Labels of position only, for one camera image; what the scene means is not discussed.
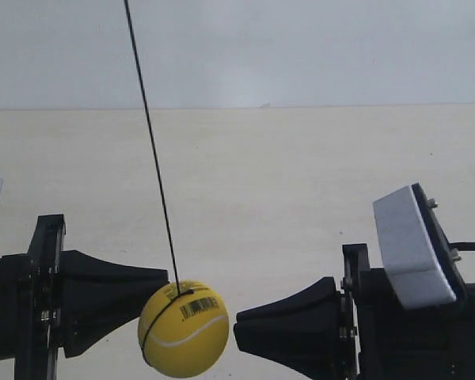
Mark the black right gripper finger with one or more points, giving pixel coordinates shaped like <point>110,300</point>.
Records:
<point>324,290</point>
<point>307,341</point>

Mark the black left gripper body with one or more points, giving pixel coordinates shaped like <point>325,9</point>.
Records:
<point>30,302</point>

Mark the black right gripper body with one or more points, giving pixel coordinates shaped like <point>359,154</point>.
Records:
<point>389,342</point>

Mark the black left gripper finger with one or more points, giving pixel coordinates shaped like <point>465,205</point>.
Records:
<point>80,266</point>
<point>90,311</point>

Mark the yellow tennis ball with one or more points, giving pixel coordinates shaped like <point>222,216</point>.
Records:
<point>183,329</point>

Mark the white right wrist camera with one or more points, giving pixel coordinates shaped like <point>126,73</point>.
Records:
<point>415,251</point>

